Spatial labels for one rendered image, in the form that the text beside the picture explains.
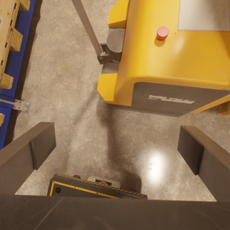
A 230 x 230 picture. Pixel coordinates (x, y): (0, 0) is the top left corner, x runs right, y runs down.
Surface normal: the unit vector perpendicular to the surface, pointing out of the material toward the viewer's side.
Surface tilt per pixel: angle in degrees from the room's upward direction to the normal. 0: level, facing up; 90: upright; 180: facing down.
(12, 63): 90
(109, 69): 0
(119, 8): 22
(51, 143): 97
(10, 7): 90
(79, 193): 0
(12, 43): 90
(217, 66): 0
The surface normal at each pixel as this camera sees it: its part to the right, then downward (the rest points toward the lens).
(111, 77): -0.48, -0.17
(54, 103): -0.13, -0.13
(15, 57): 0.98, 0.13
